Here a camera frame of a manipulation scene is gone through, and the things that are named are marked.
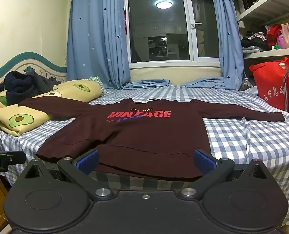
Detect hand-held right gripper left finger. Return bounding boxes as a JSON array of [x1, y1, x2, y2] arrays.
[[20, 149, 117, 201]]

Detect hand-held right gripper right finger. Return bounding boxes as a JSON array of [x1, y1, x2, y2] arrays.
[[177, 149, 272, 201]]

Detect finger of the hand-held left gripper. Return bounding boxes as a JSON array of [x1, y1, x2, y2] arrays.
[[7, 152, 27, 164]]

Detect maroon printed sweatshirt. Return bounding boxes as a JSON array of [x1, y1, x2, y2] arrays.
[[18, 98, 285, 182]]

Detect folded grey clothes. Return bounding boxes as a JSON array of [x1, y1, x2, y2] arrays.
[[242, 47, 266, 54]]

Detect pile of dark clothes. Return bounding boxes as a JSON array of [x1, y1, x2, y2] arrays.
[[241, 31, 270, 51]]

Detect folded yellow avocado print blanket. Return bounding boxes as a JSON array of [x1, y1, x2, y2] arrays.
[[0, 104, 53, 137]]

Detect navy blue garment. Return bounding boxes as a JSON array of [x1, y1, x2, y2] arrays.
[[0, 71, 41, 106]]

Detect yellow avocado print pillow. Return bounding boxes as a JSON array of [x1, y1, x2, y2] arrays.
[[0, 80, 103, 111]]

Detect dark grey garment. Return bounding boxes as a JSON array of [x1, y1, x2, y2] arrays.
[[25, 73, 62, 95]]

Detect green checked pillow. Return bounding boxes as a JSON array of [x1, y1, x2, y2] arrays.
[[87, 76, 107, 94]]

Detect clear plastic bag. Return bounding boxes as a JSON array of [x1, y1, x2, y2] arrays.
[[242, 77, 258, 92]]

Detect teal and cream headboard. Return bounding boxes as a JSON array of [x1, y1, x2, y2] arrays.
[[0, 52, 68, 93]]

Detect red fabric bag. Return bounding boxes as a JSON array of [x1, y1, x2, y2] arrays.
[[249, 49, 289, 118]]

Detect blue star print curtain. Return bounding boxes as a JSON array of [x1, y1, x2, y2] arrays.
[[66, 0, 172, 90], [182, 0, 245, 91]]

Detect white framed window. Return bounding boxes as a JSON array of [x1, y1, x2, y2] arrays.
[[125, 0, 221, 69]]

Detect red garment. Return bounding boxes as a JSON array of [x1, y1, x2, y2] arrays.
[[266, 24, 284, 47]]

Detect white shelf unit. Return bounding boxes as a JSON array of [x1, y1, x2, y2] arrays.
[[229, 0, 289, 59]]

